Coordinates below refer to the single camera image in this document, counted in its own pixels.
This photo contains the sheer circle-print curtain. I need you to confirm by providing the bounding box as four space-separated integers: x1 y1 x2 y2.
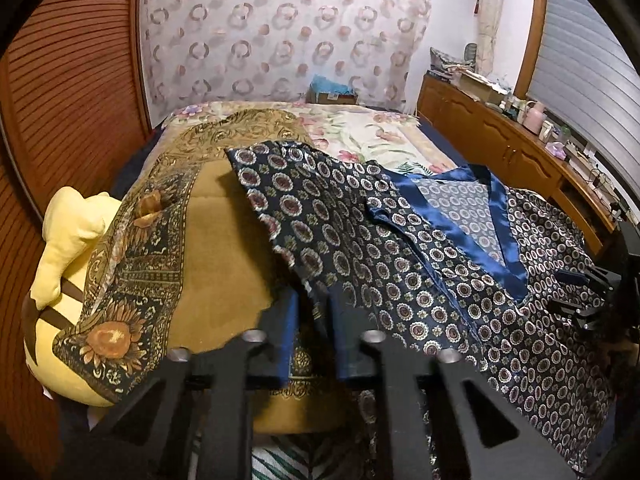
137 0 433 113

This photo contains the beige box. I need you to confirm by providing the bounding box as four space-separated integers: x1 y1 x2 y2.
457 71 508 105

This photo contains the yellow plush toy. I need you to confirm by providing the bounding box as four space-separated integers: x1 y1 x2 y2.
22 186 126 408

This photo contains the wooden louvred door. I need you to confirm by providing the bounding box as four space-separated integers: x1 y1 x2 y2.
0 0 151 461

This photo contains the floral cushion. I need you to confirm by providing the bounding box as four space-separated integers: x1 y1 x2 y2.
430 47 473 78

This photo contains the grey window shutter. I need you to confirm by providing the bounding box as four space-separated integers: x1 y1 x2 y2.
525 0 640 161

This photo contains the mustard sunflower-patterned cloth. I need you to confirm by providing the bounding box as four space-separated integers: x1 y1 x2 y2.
52 109 361 433

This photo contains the pink jug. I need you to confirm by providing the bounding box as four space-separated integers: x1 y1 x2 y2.
520 100 548 136

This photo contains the green leaf print blanket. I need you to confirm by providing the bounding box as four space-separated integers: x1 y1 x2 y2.
250 430 373 480

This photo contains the wooden sideboard cabinet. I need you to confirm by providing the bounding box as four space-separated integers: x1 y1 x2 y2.
416 74 618 261

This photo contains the cardboard box with blue cloth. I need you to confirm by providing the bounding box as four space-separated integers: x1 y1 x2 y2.
306 74 358 106

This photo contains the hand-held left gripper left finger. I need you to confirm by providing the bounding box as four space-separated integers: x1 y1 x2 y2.
60 287 301 480

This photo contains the floral bed sheet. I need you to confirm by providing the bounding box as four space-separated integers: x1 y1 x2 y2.
162 101 458 176

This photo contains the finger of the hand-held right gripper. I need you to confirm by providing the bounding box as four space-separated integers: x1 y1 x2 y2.
556 265 625 294
546 300 622 332

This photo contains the navy circle-patterned satin garment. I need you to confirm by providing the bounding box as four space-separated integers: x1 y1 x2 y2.
225 140 618 461

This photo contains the cream curtain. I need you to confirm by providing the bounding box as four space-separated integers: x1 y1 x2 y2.
470 0 506 81

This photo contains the wooden window frame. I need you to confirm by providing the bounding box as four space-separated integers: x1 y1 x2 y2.
514 0 558 103

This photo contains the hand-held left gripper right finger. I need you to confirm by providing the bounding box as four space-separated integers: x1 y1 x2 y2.
327 284 581 480

